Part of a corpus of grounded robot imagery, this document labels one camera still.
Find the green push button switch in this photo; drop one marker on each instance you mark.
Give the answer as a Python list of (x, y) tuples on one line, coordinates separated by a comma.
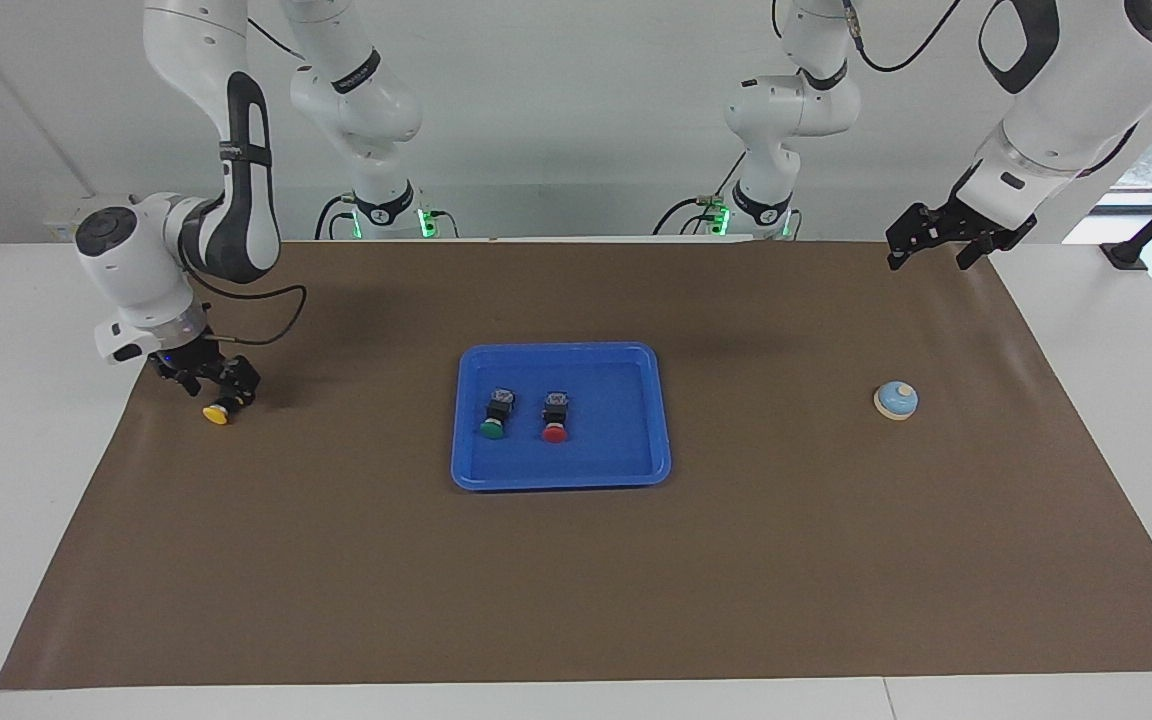
[(497, 415)]

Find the red push button switch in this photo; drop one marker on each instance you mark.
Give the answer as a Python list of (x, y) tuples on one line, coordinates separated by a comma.
[(556, 418)]

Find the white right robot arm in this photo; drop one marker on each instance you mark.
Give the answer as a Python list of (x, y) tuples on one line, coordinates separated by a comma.
[(136, 270)]

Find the light blue call bell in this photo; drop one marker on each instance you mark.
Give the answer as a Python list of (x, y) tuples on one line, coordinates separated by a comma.
[(896, 402)]

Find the blue plastic tray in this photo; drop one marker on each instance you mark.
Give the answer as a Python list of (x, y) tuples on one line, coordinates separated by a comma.
[(616, 440)]

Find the brown table mat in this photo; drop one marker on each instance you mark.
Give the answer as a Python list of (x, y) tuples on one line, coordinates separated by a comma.
[(576, 580)]

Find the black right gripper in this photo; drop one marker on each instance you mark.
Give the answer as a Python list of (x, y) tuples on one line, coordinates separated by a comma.
[(191, 360)]

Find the yellow push button switch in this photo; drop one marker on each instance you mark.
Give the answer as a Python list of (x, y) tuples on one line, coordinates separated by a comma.
[(216, 413)]

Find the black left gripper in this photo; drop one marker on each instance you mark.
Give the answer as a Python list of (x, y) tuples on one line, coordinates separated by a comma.
[(941, 228)]

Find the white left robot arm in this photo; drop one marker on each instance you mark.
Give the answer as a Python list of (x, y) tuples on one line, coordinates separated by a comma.
[(1066, 100)]

